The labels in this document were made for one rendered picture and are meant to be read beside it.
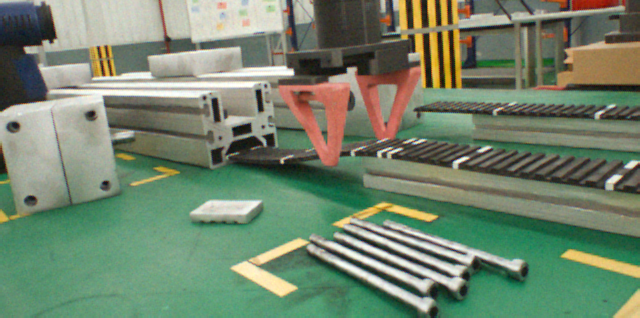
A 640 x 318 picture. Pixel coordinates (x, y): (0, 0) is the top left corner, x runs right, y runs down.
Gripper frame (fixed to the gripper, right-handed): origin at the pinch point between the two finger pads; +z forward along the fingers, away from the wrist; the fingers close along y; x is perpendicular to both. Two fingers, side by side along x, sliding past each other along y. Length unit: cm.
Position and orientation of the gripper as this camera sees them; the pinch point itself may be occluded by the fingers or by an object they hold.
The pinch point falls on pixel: (358, 146)
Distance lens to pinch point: 46.7
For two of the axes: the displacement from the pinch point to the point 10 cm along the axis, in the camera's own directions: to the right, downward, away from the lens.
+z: 1.1, 9.7, 2.0
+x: 7.0, 0.7, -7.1
